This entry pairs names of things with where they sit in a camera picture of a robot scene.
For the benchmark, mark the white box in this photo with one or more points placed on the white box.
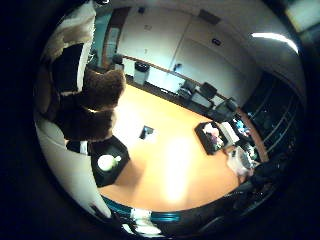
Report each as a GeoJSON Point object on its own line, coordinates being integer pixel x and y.
{"type": "Point", "coordinates": [230, 131]}

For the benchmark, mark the black square container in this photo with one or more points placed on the black square container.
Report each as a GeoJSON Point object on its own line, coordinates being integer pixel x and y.
{"type": "Point", "coordinates": [115, 175]}

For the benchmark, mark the white bin with black lid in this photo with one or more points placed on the white bin with black lid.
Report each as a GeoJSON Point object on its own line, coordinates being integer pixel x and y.
{"type": "Point", "coordinates": [141, 73]}

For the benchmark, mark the black tray with toys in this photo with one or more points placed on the black tray with toys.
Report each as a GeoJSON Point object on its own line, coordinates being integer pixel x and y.
{"type": "Point", "coordinates": [210, 138]}

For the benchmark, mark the dark brown plush toy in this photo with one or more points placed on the dark brown plush toy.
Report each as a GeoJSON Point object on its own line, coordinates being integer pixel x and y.
{"type": "Point", "coordinates": [90, 106]}

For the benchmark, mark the small black device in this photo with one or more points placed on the small black device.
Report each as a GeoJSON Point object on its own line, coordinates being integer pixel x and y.
{"type": "Point", "coordinates": [147, 132]}

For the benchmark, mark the ceiling light strip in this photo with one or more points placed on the ceiling light strip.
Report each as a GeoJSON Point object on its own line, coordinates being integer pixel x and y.
{"type": "Point", "coordinates": [276, 39]}

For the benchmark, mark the blue metal table frame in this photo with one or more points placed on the blue metal table frame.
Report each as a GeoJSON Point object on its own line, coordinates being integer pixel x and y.
{"type": "Point", "coordinates": [156, 216]}

